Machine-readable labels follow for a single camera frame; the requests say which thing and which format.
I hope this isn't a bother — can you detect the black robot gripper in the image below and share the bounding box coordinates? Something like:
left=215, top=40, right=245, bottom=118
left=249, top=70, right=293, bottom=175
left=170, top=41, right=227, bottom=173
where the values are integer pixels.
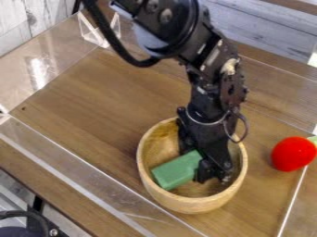
left=175, top=106, right=237, bottom=184

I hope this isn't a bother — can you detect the green rectangular block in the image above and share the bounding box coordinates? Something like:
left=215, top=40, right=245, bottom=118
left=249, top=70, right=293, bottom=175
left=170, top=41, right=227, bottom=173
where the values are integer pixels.
left=151, top=150, right=202, bottom=191

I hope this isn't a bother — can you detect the brown wooden bowl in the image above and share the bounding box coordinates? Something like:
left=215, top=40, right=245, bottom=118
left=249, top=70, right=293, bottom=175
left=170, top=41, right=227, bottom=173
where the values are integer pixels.
left=136, top=118, right=247, bottom=215

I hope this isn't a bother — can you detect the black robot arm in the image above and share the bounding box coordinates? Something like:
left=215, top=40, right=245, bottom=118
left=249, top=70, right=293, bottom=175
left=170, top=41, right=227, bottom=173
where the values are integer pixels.
left=81, top=0, right=249, bottom=188

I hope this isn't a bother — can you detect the red strawberry toy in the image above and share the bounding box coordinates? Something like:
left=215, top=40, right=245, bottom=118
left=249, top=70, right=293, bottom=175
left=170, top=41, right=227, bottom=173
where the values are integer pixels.
left=271, top=136, right=317, bottom=172

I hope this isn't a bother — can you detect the black metal table leg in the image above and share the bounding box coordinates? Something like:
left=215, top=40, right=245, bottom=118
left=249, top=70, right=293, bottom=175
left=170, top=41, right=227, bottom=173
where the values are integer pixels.
left=32, top=196, right=44, bottom=212

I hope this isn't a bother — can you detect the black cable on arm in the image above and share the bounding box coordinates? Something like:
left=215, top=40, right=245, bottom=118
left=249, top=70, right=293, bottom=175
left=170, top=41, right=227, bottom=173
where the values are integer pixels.
left=222, top=110, right=250, bottom=144

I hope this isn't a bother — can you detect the clear acrylic corner bracket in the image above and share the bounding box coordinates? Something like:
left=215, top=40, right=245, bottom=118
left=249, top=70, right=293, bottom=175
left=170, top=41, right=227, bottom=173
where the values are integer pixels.
left=76, top=12, right=122, bottom=49

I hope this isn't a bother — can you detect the black cable lower left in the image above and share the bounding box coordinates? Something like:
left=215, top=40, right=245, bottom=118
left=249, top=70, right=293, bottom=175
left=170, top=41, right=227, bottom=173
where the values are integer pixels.
left=0, top=210, right=53, bottom=237

